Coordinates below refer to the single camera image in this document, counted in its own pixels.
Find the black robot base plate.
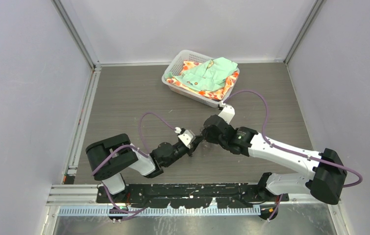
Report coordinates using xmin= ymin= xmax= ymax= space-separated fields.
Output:
xmin=112 ymin=183 xmax=278 ymax=209

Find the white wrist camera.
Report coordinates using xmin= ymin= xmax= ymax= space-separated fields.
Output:
xmin=178 ymin=130 xmax=196 ymax=149
xmin=218 ymin=101 xmax=235 ymax=124

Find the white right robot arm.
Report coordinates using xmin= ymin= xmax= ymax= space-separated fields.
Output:
xmin=202 ymin=115 xmax=347 ymax=205

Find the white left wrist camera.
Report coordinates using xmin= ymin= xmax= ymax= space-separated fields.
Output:
xmin=178 ymin=130 xmax=196 ymax=149

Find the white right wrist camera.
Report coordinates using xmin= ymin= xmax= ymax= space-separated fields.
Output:
xmin=218 ymin=101 xmax=235 ymax=124

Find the green cloth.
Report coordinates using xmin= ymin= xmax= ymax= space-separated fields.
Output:
xmin=165 ymin=57 xmax=239 ymax=93

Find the orange floral cloth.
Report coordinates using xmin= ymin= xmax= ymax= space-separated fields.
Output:
xmin=166 ymin=60 xmax=240 ymax=100

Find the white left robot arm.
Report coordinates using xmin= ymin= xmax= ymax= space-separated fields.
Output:
xmin=85 ymin=131 xmax=203 ymax=203

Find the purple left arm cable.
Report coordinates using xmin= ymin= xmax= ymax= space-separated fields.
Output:
xmin=91 ymin=112 xmax=182 ymax=222

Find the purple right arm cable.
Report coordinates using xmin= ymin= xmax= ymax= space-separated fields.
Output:
xmin=222 ymin=90 xmax=364 ymax=188

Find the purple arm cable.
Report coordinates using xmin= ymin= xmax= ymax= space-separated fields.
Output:
xmin=91 ymin=112 xmax=182 ymax=222
xmin=222 ymin=90 xmax=364 ymax=188

